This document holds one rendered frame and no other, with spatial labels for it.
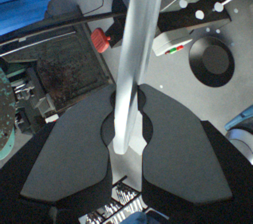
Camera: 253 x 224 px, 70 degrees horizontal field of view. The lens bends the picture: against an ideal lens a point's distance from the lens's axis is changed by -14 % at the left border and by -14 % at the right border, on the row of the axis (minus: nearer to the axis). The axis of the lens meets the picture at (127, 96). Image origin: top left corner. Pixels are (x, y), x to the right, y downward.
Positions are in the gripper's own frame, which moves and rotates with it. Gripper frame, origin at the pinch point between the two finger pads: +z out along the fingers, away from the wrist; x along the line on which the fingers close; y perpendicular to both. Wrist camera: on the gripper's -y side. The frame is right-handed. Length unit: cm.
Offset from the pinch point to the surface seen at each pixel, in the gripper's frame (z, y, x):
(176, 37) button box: 52, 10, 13
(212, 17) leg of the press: 79, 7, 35
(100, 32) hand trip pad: 49, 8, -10
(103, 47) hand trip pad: 48, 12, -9
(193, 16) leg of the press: 69, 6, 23
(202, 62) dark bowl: 105, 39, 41
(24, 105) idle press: 243, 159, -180
